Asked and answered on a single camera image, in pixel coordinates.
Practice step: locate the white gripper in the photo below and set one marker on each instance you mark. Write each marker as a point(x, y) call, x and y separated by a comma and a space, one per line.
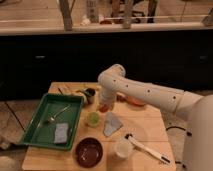
point(107, 97)

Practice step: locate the small orange apple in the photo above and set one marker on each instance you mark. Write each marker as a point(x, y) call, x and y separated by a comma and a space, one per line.
point(103, 108)

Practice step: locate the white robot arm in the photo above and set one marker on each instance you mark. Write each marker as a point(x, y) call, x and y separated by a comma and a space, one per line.
point(196, 110)

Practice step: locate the green plastic cup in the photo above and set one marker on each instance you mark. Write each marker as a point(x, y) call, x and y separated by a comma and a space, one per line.
point(93, 119)

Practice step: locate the clear plastic cup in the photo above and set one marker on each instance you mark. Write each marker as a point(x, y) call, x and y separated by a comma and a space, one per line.
point(123, 148)

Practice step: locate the dark round can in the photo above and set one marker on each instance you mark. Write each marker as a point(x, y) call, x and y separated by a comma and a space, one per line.
point(90, 94)

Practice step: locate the grey folded cloth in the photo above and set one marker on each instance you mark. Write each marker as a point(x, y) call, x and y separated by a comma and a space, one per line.
point(112, 124)

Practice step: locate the metal spoon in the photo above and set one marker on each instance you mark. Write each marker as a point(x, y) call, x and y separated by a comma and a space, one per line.
point(54, 116)

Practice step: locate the grey sponge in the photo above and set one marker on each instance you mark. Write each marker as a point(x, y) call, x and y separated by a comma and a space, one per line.
point(61, 133)

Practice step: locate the dark red bowl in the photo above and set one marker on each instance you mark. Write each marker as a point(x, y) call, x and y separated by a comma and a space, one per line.
point(89, 152)

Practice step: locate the green plastic tray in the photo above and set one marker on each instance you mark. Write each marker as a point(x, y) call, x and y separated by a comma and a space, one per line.
point(54, 123)

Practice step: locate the white handled brush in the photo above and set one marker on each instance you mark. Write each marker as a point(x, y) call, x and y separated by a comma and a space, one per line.
point(152, 152)

